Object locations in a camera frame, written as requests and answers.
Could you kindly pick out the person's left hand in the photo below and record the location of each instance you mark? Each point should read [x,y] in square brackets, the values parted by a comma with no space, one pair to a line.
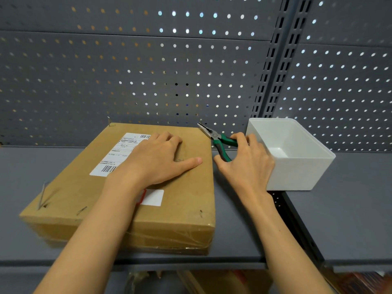
[153,162]

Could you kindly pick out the person's right hand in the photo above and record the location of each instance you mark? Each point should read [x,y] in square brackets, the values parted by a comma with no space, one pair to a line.
[251,168]

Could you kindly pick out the brown cardboard box white labels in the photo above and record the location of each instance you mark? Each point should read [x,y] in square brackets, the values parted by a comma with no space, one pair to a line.
[177,195]

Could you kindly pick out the white plastic bin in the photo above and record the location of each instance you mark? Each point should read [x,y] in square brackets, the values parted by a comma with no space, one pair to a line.
[306,174]

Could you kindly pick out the person's right forearm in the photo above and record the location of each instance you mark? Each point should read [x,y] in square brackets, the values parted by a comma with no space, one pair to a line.
[284,251]

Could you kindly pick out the grey metal shelf board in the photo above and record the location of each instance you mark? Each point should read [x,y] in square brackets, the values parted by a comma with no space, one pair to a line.
[235,217]
[21,284]
[352,226]

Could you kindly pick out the grey perforated back panel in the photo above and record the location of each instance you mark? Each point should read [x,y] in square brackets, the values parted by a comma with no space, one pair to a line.
[352,88]
[122,73]

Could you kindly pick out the grey slotted upright post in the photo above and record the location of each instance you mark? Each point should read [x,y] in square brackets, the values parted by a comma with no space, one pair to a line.
[280,58]

